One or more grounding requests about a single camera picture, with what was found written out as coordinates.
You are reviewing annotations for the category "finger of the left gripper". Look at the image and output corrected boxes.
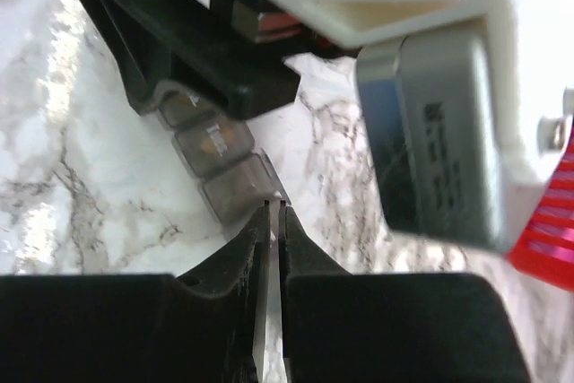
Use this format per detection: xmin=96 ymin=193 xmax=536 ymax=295
xmin=80 ymin=0 xmax=300 ymax=120

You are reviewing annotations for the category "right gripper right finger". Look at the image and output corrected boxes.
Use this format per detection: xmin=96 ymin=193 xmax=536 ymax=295
xmin=278 ymin=205 xmax=530 ymax=382

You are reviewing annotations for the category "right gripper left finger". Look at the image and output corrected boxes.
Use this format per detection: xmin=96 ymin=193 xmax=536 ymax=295
xmin=1 ymin=206 xmax=270 ymax=382

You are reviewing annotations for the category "red plastic shopping basket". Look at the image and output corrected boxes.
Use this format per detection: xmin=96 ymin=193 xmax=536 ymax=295
xmin=508 ymin=142 xmax=574 ymax=292

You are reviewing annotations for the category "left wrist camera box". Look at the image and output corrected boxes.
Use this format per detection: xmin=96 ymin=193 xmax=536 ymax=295
xmin=268 ymin=0 xmax=573 ymax=253

